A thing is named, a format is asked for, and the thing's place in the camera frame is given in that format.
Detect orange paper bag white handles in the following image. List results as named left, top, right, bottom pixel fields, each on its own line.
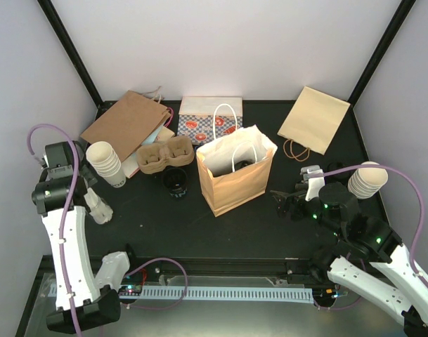
left=195, top=125, right=278, bottom=217

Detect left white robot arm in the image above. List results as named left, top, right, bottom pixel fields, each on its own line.
left=32, top=142, right=140, bottom=334

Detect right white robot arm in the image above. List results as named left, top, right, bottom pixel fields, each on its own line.
left=271, top=183, right=428, bottom=336

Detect black coffee cup open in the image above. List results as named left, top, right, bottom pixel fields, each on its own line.
left=162, top=167, right=188, bottom=200

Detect left stack paper cups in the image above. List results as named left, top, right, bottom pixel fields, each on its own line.
left=86, top=141, right=127, bottom=188

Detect stack paper cups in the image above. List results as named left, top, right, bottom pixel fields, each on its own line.
left=86, top=141, right=127, bottom=188
left=347, top=167, right=388, bottom=200

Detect white wrapped straws bundle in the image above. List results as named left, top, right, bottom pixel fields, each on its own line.
left=84, top=188, right=113, bottom=225

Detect pink white paper bag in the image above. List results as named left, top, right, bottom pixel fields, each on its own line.
left=122, top=107, right=175, bottom=178

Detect black lidded cup right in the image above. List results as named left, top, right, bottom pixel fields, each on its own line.
left=327, top=161, right=346, bottom=174

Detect brown kraft paper bag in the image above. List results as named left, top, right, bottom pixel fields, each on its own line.
left=81, top=91, right=170, bottom=161

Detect right stack paper cups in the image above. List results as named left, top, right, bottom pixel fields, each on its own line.
left=347, top=167, right=388, bottom=200

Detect right base circuit board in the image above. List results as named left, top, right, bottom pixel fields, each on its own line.
left=312, top=287, right=349, bottom=299

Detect base circuit board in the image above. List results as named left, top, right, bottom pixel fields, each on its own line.
left=312, top=287, right=349, bottom=299
left=118, top=284, right=142, bottom=296

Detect blue checkered paper bag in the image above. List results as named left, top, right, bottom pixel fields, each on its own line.
left=177, top=96, right=243, bottom=145

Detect left base circuit board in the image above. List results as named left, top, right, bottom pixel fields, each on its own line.
left=118, top=284, right=142, bottom=296

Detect left black frame post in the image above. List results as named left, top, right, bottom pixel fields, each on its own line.
left=37, top=0, right=104, bottom=108

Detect black frame post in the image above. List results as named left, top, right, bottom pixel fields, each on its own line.
left=37, top=0, right=104, bottom=108
left=347, top=0, right=417, bottom=105

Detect tan paper bag brown handles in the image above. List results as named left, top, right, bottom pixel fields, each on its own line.
left=278, top=86, right=351, bottom=162

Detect light blue cable duct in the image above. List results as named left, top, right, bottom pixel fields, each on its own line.
left=48, top=283, right=314, bottom=305

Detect right black frame post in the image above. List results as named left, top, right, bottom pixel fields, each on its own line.
left=347, top=0, right=417, bottom=105

